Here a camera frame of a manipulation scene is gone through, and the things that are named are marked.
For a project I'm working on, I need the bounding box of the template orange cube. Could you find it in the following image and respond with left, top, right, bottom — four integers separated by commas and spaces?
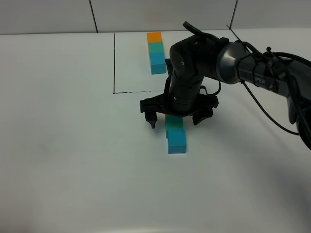
147, 32, 162, 43

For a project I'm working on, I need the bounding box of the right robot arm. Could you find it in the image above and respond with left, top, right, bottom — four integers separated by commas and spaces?
140, 22, 311, 146

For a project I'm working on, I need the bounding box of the right black camera cable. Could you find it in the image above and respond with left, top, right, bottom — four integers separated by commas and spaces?
239, 80, 301, 136

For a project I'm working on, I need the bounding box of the template blue cube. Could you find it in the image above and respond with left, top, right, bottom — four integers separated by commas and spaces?
149, 53, 166, 75

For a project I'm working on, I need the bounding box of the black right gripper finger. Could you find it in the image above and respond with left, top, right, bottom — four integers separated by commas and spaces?
192, 108, 213, 125
145, 112, 157, 129

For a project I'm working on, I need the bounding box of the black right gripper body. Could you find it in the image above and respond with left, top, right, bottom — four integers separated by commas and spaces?
140, 72, 218, 117

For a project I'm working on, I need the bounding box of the template green cube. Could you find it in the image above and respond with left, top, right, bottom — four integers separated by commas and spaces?
148, 42, 164, 54

